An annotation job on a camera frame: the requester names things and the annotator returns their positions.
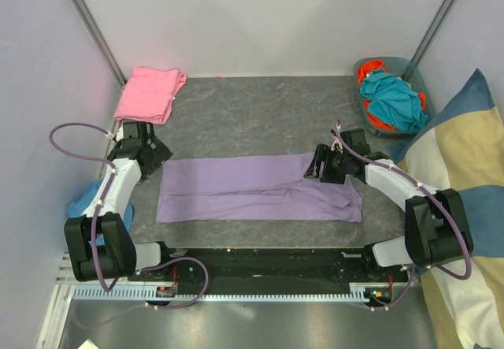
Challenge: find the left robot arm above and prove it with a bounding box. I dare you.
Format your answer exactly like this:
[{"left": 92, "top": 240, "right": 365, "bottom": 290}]
[{"left": 64, "top": 121, "right": 172, "bottom": 282}]

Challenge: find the left aluminium frame post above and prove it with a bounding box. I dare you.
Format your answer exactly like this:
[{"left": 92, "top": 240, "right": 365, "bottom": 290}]
[{"left": 70, "top": 0, "right": 127, "bottom": 88}]

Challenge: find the teal t shirt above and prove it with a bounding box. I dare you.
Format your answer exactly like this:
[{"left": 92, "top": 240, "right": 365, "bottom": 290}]
[{"left": 360, "top": 69, "right": 429, "bottom": 136}]

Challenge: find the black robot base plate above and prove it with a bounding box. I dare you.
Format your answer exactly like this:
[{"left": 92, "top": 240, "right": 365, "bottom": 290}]
[{"left": 128, "top": 247, "right": 410, "bottom": 295}]

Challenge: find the light blue cable duct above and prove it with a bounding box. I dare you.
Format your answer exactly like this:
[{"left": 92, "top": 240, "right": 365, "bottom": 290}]
[{"left": 72, "top": 284, "right": 371, "bottom": 303}]

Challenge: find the aluminium frame post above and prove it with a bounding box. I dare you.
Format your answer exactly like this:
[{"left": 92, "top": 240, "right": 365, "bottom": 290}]
[
  {"left": 410, "top": 0, "right": 457, "bottom": 66},
  {"left": 70, "top": 0, "right": 127, "bottom": 88}
]

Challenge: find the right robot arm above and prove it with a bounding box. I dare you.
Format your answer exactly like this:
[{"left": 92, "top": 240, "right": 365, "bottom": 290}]
[{"left": 304, "top": 128, "right": 473, "bottom": 281}]

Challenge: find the blue bucket hat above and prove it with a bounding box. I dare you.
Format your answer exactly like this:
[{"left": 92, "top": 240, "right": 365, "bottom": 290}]
[{"left": 65, "top": 180, "right": 134, "bottom": 251}]

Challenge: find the blue beige checked pillow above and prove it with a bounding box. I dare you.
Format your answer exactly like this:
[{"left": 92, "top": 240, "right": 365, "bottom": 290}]
[{"left": 393, "top": 69, "right": 503, "bottom": 348}]

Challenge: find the teal laundry basket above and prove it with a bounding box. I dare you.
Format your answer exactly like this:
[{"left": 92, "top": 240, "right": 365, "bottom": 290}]
[{"left": 353, "top": 57, "right": 435, "bottom": 137}]

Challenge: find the folded pink t shirt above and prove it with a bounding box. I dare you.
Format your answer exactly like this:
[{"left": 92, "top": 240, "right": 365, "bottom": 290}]
[{"left": 113, "top": 67, "right": 187, "bottom": 124}]

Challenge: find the right aluminium frame post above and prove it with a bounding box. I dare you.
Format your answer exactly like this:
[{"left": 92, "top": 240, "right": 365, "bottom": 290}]
[{"left": 410, "top": 0, "right": 457, "bottom": 66}]

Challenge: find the purple t shirt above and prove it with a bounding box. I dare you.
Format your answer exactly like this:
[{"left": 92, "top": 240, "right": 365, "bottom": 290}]
[{"left": 156, "top": 153, "right": 362, "bottom": 224}]

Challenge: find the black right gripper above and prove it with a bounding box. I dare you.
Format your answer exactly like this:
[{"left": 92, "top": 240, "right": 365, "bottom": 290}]
[{"left": 302, "top": 143, "right": 351, "bottom": 184}]

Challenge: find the orange t shirt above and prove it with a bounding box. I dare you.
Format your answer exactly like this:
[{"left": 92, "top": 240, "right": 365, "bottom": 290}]
[{"left": 357, "top": 59, "right": 428, "bottom": 129}]

